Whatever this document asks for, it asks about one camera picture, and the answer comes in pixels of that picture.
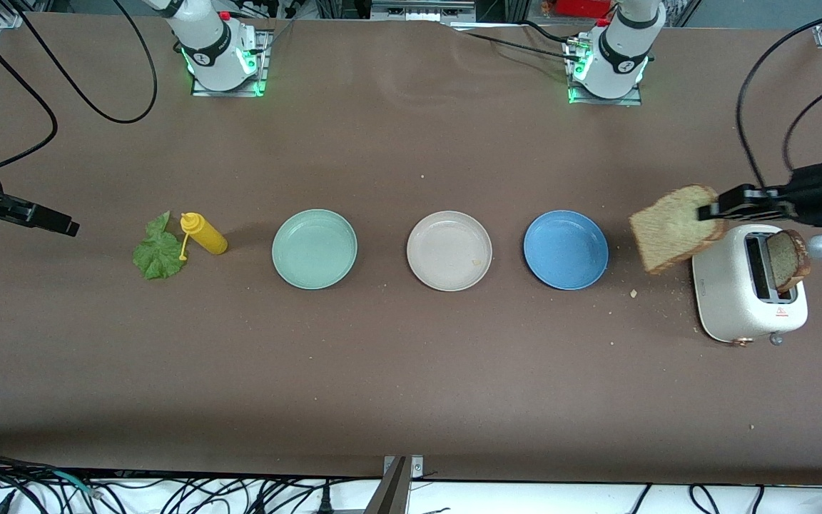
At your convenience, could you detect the small metal bracket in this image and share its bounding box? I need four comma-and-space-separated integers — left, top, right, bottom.
382, 455, 425, 479

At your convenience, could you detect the beige round plate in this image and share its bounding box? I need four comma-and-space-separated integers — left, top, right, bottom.
406, 211, 493, 292

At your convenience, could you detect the green lettuce leaf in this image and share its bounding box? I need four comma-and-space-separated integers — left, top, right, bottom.
132, 211, 188, 281

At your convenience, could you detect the pale green round plate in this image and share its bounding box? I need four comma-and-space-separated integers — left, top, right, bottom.
271, 208, 359, 291

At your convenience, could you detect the brown crust bread slice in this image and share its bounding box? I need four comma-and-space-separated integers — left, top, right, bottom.
629, 184, 729, 276
766, 228, 812, 293

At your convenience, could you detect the white two-slot toaster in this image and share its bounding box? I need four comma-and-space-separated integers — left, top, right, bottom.
691, 223, 809, 348

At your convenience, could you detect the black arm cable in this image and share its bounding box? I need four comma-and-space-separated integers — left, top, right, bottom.
736, 7, 822, 190
0, 0, 158, 173

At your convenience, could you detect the yellow mustard squeeze bottle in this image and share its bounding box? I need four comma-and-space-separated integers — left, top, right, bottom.
179, 212, 228, 261

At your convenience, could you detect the blue round plate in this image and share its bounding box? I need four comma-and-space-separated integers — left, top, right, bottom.
523, 210, 609, 291

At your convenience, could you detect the silver metal frame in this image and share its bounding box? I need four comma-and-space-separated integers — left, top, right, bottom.
370, 0, 477, 22

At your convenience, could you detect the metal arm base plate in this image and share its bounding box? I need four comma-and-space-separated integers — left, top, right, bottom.
567, 39, 644, 107
191, 29, 270, 98

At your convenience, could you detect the teal cable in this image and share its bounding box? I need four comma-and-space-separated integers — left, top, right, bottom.
47, 468, 105, 499

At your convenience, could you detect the red box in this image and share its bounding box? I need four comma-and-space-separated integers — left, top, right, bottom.
552, 0, 615, 18

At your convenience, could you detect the grey metal strut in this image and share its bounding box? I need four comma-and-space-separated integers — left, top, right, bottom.
363, 455, 410, 514

